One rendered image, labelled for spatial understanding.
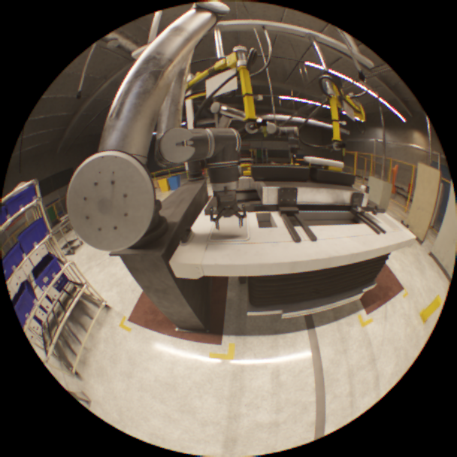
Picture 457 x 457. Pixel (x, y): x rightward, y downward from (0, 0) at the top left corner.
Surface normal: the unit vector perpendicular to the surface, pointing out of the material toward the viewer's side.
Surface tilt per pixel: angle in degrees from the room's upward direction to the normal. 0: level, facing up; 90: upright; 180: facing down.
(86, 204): 90
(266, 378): 0
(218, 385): 0
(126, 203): 90
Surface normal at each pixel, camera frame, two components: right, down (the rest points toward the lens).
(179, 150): 0.54, 0.37
